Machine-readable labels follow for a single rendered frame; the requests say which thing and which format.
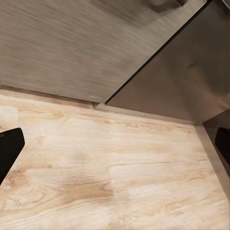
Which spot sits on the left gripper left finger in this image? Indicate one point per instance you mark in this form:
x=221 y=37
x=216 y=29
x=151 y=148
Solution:
x=11 y=144

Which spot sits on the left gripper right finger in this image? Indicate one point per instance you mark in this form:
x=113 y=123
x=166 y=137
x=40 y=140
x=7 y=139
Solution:
x=222 y=142

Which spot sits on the dishwasher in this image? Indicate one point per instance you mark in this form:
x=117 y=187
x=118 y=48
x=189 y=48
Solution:
x=85 y=49

